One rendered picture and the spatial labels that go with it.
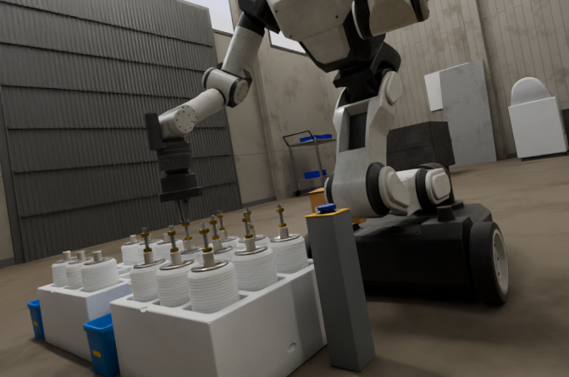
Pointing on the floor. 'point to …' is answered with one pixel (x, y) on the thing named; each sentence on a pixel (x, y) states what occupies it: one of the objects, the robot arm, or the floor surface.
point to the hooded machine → (537, 121)
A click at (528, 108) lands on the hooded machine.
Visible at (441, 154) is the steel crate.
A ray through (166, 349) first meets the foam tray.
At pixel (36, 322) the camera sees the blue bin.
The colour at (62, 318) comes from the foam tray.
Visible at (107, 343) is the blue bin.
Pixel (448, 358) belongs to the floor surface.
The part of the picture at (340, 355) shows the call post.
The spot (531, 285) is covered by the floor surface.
